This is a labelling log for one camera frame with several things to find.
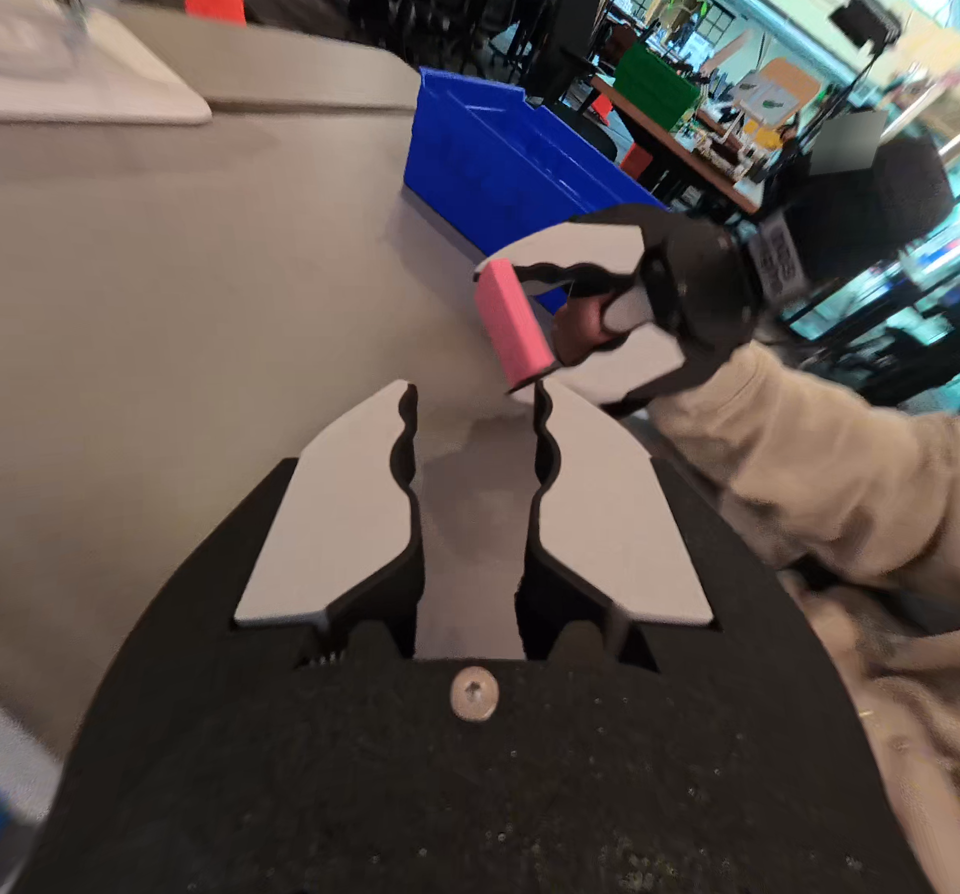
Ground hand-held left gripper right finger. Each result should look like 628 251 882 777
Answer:
514 380 715 660

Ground black light panel stand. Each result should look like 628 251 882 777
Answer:
828 0 903 55

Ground black standing panel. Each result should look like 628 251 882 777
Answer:
523 0 616 106

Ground white stand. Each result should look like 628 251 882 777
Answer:
0 0 215 126

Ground wooden table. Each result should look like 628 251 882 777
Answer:
591 72 766 216

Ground pink sticky note pad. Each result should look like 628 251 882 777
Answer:
472 258 560 394

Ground wooden sign green leaves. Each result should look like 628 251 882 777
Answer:
738 57 822 132

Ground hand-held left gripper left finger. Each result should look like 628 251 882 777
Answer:
233 380 426 659

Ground green panel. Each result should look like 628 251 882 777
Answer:
613 41 702 134

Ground grey desk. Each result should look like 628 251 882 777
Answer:
0 5 676 760

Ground person's right forearm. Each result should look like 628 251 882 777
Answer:
645 342 960 603

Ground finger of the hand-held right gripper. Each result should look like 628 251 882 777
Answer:
553 285 689 408
508 221 648 302

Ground blue plastic bin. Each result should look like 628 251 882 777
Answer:
402 67 672 314

